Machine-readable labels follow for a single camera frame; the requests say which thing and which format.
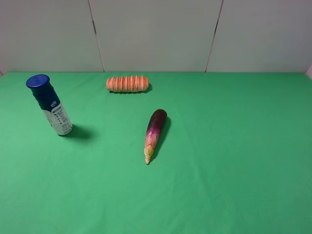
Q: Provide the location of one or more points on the blue and white bottle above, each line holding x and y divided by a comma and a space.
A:
50, 103

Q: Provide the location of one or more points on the purple toy eggplant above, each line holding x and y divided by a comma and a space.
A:
153, 132

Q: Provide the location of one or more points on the orange sliced bread loaf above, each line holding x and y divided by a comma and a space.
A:
127, 84

